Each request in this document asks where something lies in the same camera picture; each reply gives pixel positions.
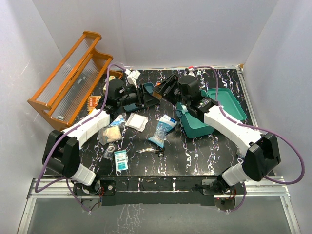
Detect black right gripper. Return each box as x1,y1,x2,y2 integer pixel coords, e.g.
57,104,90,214
153,75,190,107

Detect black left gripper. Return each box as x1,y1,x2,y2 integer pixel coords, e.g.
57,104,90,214
117,84,159,108

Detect white gauze pad packet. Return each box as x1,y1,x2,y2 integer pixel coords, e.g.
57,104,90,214
125,113,148,132

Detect light blue cotton swab packet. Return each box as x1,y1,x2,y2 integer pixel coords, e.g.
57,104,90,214
148,117,175,148

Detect teal medicine kit box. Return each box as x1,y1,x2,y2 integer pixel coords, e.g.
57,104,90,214
176,88,247,138

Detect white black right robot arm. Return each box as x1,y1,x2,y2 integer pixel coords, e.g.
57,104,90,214
153,74,280,194

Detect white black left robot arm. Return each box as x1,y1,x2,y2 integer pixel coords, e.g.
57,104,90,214
42,79,159,195

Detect dark teal divided tray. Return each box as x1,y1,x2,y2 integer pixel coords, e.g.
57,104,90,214
123,82,160,112

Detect blue white bandage roll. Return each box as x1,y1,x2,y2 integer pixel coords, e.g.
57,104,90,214
162,115,178,127

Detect alcohol wipes plastic bag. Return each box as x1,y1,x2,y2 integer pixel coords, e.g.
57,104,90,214
108,113,127,127

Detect yellow white small box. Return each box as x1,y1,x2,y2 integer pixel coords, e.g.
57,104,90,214
102,75,116,93

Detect cream gloves plastic bag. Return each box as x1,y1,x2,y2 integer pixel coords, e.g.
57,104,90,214
98,126,122,145

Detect orange snack packet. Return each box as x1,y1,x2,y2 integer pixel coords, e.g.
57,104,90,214
87,96,101,113

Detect small clear zip bag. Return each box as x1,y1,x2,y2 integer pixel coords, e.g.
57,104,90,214
102,142,117,160

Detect teal white sachet packet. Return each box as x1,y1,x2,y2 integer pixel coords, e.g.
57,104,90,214
114,150,128,172

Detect orange wooden shelf rack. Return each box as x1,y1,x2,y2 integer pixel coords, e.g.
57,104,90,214
27,31,122,131

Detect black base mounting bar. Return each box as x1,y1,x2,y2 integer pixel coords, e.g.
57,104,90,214
73,175,247,207

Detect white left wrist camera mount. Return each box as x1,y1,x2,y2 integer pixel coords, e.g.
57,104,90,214
125,69,140,88

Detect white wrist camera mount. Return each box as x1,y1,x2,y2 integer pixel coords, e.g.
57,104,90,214
125,69,140,88
184,66,194,76

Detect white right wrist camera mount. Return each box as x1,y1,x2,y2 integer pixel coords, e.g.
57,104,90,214
184,66,194,76

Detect black handled scissors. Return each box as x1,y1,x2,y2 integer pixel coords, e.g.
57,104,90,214
136,148,164,157

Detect aluminium frame rail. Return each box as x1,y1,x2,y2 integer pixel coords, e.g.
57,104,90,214
18,176,301,234

